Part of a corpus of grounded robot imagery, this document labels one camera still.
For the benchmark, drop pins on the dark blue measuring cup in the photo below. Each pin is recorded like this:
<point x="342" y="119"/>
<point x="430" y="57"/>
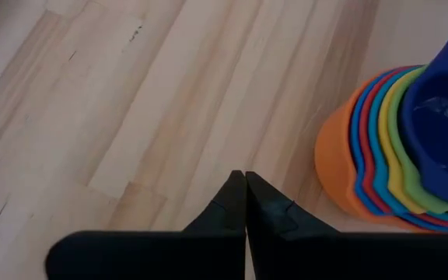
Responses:
<point x="442" y="136"/>

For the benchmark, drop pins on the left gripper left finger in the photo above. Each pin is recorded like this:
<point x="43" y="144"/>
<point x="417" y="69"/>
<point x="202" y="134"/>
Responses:
<point x="150" y="256"/>

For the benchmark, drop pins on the medium blue measuring cup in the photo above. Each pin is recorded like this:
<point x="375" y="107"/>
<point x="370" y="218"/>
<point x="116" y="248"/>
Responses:
<point x="355" y="148"/>

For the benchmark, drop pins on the orange measuring cup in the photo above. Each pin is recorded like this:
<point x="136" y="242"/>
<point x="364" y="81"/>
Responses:
<point x="333" y="155"/>

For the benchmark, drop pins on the cyan measuring cup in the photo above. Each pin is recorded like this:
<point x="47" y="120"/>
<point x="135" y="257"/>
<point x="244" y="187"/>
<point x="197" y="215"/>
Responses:
<point x="373" y="132"/>

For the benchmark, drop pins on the red measuring cup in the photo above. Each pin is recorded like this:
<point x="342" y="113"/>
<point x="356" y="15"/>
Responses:
<point x="364" y="136"/>

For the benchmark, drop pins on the green measuring cup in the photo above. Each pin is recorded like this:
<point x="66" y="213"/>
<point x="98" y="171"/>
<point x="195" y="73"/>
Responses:
<point x="394" y="124"/>

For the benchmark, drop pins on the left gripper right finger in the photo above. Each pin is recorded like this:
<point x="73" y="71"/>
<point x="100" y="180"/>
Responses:
<point x="364" y="258"/>

